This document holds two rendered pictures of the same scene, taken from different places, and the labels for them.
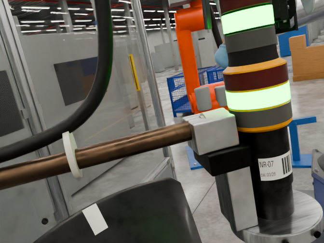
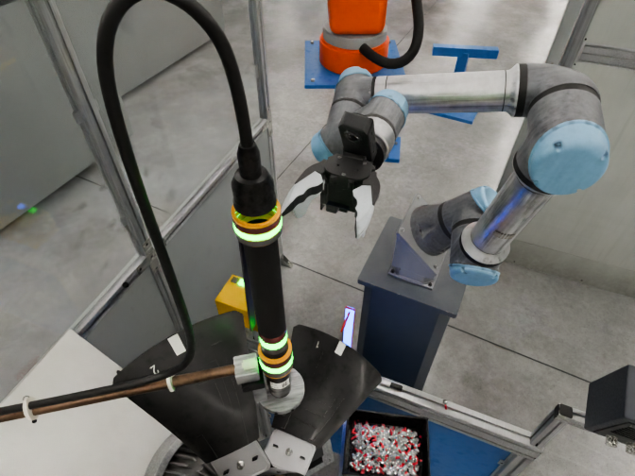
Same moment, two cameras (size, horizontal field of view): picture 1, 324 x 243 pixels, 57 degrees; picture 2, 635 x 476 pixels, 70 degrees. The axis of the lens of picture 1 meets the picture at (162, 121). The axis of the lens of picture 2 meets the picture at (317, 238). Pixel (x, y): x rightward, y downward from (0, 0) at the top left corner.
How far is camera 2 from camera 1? 0.51 m
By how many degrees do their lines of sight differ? 34
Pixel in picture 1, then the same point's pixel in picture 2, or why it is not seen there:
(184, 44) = not seen: outside the picture
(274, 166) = (278, 385)
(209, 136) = (243, 380)
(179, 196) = (240, 328)
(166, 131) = (221, 373)
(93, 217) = (175, 344)
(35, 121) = (93, 126)
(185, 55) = not seen: outside the picture
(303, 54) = not seen: outside the picture
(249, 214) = (262, 398)
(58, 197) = (125, 204)
